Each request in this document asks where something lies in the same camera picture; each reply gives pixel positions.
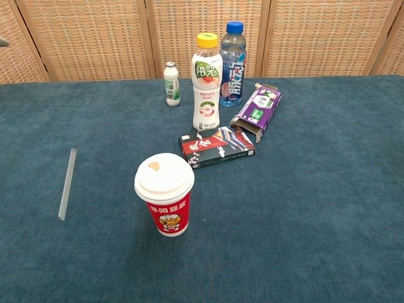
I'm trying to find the woven rattan screen panel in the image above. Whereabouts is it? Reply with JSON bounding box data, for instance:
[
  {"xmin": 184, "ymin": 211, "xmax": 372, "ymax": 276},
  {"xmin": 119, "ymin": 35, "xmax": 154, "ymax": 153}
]
[
  {"xmin": 14, "ymin": 0, "xmax": 157, "ymax": 82},
  {"xmin": 261, "ymin": 0, "xmax": 404, "ymax": 78},
  {"xmin": 377, "ymin": 25, "xmax": 404, "ymax": 76},
  {"xmin": 145, "ymin": 0, "xmax": 271, "ymax": 80},
  {"xmin": 0, "ymin": 0, "xmax": 51, "ymax": 85}
]

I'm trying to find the small white drink bottle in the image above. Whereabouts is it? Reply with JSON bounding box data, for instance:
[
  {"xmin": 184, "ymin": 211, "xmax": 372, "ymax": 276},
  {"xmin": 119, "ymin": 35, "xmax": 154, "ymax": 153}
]
[{"xmin": 163, "ymin": 61, "xmax": 181, "ymax": 107}]

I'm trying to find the black red flat box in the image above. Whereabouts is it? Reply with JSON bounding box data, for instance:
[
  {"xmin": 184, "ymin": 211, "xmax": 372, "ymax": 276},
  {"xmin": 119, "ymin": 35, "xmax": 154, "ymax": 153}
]
[{"xmin": 178, "ymin": 125, "xmax": 258, "ymax": 170}]

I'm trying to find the clear plastic straw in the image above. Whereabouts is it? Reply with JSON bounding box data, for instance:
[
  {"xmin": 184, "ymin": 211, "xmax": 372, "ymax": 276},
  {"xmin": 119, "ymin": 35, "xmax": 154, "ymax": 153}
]
[{"xmin": 57, "ymin": 148, "xmax": 78, "ymax": 222}]

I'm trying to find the blue felt table mat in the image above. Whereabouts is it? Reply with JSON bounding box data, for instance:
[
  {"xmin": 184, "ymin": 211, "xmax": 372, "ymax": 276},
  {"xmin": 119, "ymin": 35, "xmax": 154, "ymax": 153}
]
[{"xmin": 0, "ymin": 74, "xmax": 404, "ymax": 303}]

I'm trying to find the clear bottle blue cap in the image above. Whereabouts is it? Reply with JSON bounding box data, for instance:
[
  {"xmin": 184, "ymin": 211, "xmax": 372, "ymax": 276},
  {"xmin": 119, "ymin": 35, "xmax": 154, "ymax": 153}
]
[{"xmin": 218, "ymin": 20, "xmax": 247, "ymax": 107}]

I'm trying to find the white bottle yellow cap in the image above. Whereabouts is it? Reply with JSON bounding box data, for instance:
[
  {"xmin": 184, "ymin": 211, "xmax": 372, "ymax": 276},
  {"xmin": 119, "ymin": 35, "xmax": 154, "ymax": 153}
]
[{"xmin": 192, "ymin": 32, "xmax": 222, "ymax": 133}]

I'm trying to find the purple open carton box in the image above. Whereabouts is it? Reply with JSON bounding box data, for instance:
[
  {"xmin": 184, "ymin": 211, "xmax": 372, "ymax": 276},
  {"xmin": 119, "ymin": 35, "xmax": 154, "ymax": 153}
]
[{"xmin": 229, "ymin": 82, "xmax": 282, "ymax": 144}]

